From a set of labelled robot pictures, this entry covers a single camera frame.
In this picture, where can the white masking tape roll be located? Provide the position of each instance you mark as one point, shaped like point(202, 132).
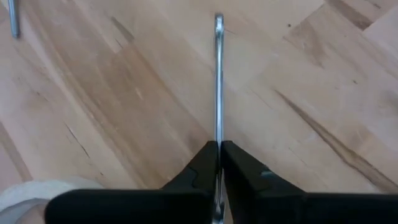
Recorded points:
point(25, 196)

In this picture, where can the red black screwdriver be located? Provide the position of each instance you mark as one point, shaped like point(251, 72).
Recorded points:
point(13, 18)

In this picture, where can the silver combination wrench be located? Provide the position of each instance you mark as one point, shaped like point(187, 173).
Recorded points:
point(219, 93)

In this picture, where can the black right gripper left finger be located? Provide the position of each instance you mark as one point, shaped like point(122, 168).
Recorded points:
point(140, 208)

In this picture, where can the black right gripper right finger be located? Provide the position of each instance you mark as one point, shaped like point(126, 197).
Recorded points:
point(295, 211)

